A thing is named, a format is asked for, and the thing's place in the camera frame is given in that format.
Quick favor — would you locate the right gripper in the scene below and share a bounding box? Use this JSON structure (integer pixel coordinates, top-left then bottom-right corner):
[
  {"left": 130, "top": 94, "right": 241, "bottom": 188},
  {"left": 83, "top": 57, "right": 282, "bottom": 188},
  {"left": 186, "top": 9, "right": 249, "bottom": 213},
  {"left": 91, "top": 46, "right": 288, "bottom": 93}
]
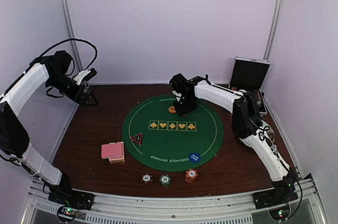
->
[{"left": 174, "top": 95, "right": 199, "bottom": 116}]

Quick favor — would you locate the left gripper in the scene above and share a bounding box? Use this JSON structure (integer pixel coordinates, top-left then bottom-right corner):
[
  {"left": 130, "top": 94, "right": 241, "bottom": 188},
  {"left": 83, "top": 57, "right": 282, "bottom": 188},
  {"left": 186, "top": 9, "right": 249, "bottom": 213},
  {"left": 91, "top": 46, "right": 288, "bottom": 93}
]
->
[{"left": 46, "top": 72, "right": 98, "bottom": 106}]

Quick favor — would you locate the orange big blind button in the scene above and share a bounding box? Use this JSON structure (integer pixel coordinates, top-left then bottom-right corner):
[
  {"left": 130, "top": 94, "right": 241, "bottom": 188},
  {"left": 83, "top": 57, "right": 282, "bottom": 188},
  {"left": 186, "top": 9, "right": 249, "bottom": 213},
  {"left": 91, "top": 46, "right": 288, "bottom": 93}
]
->
[{"left": 168, "top": 106, "right": 176, "bottom": 114}]

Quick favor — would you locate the black red all-in triangle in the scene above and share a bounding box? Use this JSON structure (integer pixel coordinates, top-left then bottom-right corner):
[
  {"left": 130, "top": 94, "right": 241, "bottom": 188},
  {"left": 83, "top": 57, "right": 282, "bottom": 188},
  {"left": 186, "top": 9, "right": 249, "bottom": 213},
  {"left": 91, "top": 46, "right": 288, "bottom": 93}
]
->
[{"left": 129, "top": 133, "right": 143, "bottom": 145}]

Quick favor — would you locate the blue small blind button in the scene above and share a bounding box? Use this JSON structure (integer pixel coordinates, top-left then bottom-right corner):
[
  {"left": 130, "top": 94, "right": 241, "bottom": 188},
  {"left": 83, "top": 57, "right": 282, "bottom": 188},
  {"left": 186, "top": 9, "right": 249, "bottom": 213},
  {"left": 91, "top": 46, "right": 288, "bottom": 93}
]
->
[{"left": 188, "top": 153, "right": 201, "bottom": 163}]

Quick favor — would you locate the orange-red poker chip stack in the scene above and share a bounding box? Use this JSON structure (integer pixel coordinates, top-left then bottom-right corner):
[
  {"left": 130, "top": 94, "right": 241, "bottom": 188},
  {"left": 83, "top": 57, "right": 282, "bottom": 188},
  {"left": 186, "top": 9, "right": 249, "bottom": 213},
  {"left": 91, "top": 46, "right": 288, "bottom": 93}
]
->
[{"left": 185, "top": 169, "right": 198, "bottom": 183}]

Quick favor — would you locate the green poker chip stack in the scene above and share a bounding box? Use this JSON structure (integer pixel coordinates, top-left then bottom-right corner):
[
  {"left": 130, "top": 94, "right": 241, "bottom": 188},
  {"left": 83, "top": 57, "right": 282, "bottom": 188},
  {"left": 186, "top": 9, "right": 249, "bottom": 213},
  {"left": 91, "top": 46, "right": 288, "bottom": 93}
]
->
[{"left": 159, "top": 174, "right": 171, "bottom": 186}]

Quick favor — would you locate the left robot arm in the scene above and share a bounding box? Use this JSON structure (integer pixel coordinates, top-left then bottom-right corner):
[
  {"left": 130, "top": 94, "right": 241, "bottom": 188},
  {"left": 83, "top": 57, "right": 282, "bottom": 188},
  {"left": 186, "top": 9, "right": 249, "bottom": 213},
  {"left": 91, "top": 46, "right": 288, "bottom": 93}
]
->
[{"left": 1, "top": 51, "right": 98, "bottom": 205}]

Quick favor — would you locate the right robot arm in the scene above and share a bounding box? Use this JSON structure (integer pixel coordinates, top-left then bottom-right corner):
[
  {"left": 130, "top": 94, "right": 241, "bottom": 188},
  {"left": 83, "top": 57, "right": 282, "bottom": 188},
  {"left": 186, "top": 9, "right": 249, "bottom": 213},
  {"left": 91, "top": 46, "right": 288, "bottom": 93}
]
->
[{"left": 170, "top": 73, "right": 298, "bottom": 204}]

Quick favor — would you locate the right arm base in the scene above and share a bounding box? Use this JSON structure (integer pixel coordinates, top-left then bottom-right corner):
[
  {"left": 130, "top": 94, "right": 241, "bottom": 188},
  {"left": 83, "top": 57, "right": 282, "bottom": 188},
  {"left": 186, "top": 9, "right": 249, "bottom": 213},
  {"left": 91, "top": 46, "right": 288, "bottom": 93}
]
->
[{"left": 252, "top": 189, "right": 298, "bottom": 209}]

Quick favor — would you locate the round green poker mat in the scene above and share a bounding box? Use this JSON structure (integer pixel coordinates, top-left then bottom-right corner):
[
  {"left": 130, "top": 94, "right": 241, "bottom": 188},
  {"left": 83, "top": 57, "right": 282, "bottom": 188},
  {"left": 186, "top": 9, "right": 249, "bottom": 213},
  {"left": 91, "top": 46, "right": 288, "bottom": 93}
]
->
[{"left": 122, "top": 95, "right": 224, "bottom": 172}]

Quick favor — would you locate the aluminium poker chip case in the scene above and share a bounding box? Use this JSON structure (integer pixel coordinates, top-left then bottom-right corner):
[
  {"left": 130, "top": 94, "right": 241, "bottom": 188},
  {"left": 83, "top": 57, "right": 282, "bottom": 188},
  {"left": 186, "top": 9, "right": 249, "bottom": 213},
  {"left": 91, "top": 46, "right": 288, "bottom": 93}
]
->
[{"left": 229, "top": 56, "right": 270, "bottom": 117}]

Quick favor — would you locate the red-backed card deck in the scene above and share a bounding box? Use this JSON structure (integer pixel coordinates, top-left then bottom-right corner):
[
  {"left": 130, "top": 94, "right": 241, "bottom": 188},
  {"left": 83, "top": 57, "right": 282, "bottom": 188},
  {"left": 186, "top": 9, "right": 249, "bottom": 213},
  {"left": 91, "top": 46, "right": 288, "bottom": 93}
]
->
[{"left": 101, "top": 142, "right": 124, "bottom": 159}]

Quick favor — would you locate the card deck box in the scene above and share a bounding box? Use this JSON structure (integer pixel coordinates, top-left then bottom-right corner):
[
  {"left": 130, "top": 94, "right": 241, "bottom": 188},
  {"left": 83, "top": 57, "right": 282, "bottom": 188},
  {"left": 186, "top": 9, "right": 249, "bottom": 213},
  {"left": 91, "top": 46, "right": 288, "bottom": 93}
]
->
[{"left": 109, "top": 142, "right": 125, "bottom": 163}]

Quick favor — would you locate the pale green ceramic plate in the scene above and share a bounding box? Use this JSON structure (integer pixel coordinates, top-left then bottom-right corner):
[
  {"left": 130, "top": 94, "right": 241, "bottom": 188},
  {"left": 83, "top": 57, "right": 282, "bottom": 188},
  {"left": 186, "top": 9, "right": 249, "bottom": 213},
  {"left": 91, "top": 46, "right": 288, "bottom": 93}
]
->
[{"left": 262, "top": 120, "right": 275, "bottom": 142}]

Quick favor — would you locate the brown poker chip stack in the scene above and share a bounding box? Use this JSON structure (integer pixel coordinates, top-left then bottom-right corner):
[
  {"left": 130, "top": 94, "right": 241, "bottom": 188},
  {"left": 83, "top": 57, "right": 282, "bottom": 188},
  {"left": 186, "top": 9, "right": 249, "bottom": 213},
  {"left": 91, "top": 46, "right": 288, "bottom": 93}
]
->
[{"left": 141, "top": 173, "right": 153, "bottom": 184}]

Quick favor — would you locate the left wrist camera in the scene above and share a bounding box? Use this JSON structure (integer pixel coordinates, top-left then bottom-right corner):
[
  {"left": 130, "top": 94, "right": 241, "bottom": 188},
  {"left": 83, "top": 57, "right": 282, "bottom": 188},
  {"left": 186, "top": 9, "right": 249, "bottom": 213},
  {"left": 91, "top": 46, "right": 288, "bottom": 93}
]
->
[{"left": 72, "top": 68, "right": 97, "bottom": 85}]

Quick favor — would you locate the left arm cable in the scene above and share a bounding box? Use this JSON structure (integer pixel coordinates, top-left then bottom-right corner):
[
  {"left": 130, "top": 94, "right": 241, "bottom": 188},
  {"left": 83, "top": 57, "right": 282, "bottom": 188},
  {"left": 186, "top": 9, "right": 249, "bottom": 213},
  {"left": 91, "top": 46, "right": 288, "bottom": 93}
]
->
[{"left": 34, "top": 38, "right": 98, "bottom": 76}]

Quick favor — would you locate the left aluminium frame post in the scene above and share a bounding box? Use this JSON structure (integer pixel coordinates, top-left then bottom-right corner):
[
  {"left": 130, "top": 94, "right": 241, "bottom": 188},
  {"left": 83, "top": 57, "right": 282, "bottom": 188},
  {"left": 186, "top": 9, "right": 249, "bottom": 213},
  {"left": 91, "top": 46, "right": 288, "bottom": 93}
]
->
[{"left": 61, "top": 0, "right": 83, "bottom": 72}]

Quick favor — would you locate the aluminium frame post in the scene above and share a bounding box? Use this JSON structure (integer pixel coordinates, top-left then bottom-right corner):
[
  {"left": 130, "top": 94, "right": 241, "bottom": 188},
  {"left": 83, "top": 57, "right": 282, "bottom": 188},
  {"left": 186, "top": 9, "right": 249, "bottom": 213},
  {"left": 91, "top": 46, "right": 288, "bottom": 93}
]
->
[
  {"left": 264, "top": 0, "right": 285, "bottom": 60},
  {"left": 61, "top": 0, "right": 83, "bottom": 72}
]

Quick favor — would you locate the aluminium front rail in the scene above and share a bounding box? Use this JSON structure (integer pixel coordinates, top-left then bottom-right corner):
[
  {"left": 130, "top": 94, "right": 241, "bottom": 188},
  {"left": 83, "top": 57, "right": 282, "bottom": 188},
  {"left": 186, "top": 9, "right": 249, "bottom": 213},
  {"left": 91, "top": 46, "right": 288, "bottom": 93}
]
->
[{"left": 18, "top": 179, "right": 328, "bottom": 223}]

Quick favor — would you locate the right aluminium frame post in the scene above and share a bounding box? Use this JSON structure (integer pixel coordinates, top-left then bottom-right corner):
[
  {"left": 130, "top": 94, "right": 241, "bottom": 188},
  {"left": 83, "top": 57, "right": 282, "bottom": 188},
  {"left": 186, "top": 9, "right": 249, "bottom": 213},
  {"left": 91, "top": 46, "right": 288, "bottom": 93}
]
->
[{"left": 264, "top": 0, "right": 285, "bottom": 60}]

